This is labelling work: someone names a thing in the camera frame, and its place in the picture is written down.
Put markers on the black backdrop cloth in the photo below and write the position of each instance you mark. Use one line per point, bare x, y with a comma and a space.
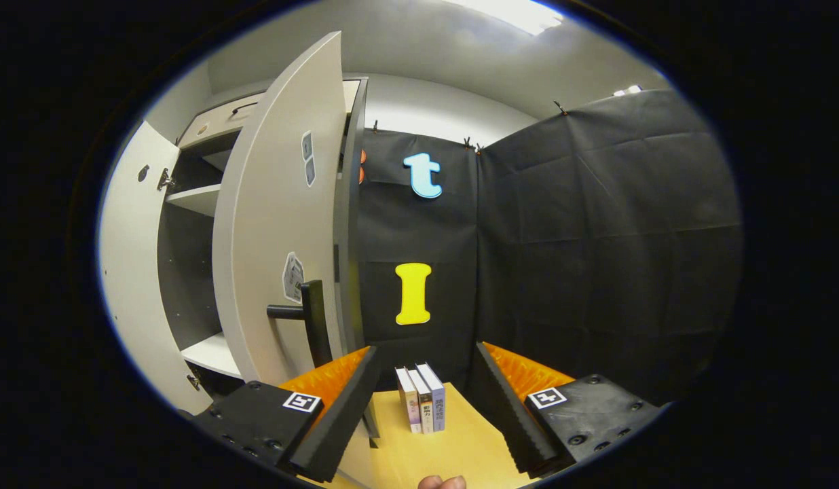
596, 238

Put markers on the small black cloth clip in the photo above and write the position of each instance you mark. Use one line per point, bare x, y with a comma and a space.
561, 107
471, 145

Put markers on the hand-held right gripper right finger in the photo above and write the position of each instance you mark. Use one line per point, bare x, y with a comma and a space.
504, 414

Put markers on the beige book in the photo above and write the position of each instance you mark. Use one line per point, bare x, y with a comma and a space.
423, 407

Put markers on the grey cabinet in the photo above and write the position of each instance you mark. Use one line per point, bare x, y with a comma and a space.
185, 272

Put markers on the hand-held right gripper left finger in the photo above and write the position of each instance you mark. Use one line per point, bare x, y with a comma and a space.
338, 414

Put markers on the beige cabinet drawer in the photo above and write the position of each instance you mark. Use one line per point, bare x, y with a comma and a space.
212, 122

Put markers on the metal door hinge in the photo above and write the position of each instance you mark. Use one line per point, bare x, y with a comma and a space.
165, 178
193, 382

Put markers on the white cabinet shelf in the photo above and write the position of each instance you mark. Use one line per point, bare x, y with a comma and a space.
199, 198
212, 354

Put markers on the grey cabinet door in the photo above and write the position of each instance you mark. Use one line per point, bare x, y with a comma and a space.
131, 272
263, 204

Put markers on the pale blue book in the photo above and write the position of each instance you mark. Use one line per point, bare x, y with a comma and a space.
436, 401

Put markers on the white pink book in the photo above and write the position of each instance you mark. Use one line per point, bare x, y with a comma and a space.
409, 404

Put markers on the long ceiling light panel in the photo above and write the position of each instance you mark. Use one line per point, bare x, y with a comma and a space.
511, 13

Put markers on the small ceiling light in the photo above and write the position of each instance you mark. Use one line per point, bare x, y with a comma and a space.
628, 89

